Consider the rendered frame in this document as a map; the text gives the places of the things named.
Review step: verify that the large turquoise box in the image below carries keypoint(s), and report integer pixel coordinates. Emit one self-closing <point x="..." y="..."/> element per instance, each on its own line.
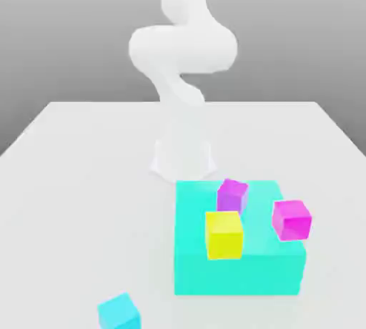
<point x="228" y="274"/>

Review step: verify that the small purple cube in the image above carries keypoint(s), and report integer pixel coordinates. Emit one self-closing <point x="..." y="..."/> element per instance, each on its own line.
<point x="230" y="198"/>

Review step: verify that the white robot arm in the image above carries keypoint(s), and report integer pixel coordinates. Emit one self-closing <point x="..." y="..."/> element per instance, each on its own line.
<point x="183" y="48"/>

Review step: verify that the small magenta cube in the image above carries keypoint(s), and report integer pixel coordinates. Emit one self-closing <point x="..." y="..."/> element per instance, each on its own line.
<point x="293" y="221"/>

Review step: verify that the small yellow cube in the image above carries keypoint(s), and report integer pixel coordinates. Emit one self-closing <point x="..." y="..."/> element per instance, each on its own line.
<point x="224" y="239"/>

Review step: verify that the small cyan cube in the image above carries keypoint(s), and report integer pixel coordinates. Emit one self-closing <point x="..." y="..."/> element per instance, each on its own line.
<point x="120" y="313"/>

